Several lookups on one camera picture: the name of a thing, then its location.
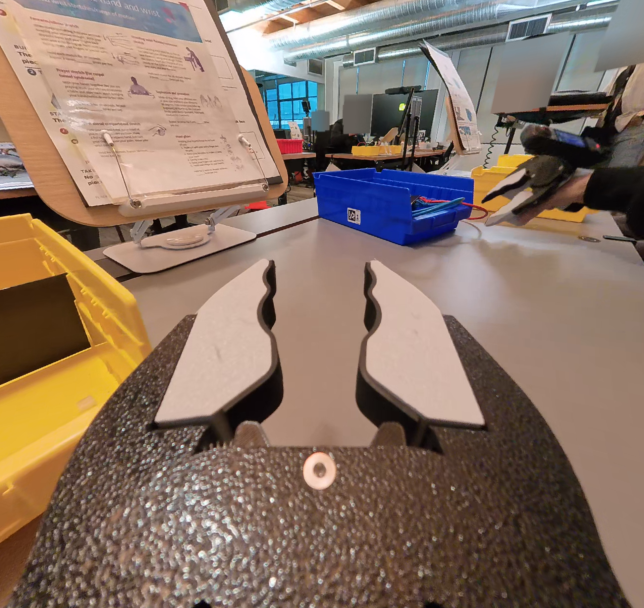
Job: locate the person's upper body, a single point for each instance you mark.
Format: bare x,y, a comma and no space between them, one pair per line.
624,115

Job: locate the black tripod stand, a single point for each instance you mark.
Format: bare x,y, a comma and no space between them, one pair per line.
410,120

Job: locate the red plastic bin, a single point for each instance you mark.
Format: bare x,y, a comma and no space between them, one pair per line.
289,146

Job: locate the person's right hand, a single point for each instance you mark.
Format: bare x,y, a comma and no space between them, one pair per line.
566,196

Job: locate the printed picture sheet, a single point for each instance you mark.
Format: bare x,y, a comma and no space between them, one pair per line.
12,165

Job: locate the person's right forearm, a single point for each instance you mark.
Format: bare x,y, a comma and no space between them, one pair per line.
616,190

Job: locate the large yellow plastic bin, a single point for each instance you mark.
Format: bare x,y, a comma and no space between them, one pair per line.
45,442

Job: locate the white air vent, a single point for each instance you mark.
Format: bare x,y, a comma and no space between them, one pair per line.
528,27

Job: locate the small yellow bin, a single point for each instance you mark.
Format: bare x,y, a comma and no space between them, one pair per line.
372,151

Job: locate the black bin divider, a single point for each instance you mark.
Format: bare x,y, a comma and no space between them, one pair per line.
40,326

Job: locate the blue plastic bin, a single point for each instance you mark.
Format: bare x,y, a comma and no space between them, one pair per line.
362,200

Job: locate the black computer monitor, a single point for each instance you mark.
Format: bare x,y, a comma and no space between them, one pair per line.
387,110

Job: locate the wooden document stand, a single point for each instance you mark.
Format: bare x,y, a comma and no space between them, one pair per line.
45,165
455,95

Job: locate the printed instruction sheet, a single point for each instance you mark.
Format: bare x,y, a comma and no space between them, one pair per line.
25,59

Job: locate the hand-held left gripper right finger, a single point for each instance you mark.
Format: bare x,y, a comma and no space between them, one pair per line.
417,346

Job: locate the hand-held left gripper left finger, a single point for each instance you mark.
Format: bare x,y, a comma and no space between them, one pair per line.
221,346

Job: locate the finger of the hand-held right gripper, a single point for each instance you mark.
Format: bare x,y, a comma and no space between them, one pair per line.
505,215
513,181

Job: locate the laminated illustrated sheet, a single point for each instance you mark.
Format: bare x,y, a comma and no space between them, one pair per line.
131,95

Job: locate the wooden work table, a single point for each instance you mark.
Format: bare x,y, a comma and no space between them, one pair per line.
382,156

